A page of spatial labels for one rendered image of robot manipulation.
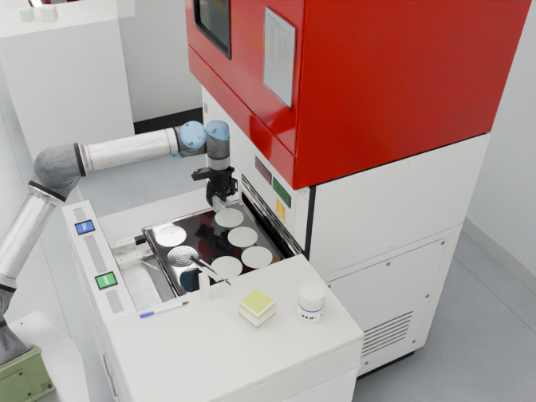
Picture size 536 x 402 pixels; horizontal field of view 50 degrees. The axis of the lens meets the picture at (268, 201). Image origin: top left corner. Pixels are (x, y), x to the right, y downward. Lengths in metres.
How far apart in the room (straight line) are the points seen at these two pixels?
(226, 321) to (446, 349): 1.51
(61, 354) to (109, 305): 0.21
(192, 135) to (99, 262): 0.50
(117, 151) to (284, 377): 0.76
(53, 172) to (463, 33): 1.18
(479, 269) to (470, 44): 1.80
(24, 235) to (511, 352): 2.20
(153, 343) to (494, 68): 1.26
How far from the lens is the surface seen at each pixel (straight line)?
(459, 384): 2.82
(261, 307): 1.57
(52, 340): 1.86
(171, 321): 1.64
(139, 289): 1.85
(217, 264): 1.87
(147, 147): 1.67
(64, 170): 1.66
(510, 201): 3.23
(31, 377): 1.69
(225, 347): 1.58
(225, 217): 2.03
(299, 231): 1.79
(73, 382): 1.76
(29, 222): 1.78
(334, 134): 1.59
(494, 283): 3.29
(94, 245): 1.91
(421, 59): 1.65
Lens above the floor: 2.23
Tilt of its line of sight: 39 degrees down
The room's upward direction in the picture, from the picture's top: 2 degrees clockwise
